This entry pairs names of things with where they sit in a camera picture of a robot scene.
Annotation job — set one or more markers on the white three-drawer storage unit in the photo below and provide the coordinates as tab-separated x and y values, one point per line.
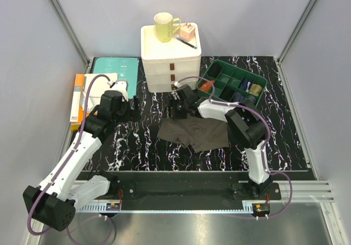
166	63

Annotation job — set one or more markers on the rolled striped garment in tray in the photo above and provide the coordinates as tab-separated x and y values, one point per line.
252	99

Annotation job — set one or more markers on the white paper manual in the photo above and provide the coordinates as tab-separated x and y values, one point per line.
98	88

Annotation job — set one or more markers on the teal plastic board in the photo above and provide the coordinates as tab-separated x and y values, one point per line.
126	69

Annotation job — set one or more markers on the pink power adapter cube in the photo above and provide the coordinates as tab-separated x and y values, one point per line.
187	31

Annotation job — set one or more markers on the rolled navy garment in tray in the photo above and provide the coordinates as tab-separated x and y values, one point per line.
245	84

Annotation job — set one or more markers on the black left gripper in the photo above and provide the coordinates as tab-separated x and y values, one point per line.
132	114

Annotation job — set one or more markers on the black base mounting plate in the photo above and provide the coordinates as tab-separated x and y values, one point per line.
136	185

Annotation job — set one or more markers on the rolled khaki garment in tray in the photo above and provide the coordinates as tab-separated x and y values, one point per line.
255	90

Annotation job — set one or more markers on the rolled grey-blue garment in tray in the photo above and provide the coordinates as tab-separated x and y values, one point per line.
237	97

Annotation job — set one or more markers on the green divided organizer tray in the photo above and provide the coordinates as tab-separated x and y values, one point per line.
230	76

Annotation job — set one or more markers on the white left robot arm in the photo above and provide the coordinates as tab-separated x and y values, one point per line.
54	201

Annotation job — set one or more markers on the blue pen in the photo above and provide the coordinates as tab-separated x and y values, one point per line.
186	43

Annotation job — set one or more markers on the rolled black garment in tray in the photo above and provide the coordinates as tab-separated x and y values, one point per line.
214	70

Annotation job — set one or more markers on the grey underwear with cream waistband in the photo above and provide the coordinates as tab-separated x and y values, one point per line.
202	134

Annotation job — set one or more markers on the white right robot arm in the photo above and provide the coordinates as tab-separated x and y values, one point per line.
244	121

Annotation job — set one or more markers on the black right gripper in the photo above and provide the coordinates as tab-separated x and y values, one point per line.
173	102

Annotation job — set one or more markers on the rolled orange garment in tray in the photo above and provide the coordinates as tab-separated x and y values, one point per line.
206	86

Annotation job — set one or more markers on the yellow-green mug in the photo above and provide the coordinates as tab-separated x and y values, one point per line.
165	26

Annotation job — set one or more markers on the orange book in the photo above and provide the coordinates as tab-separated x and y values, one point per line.
81	84

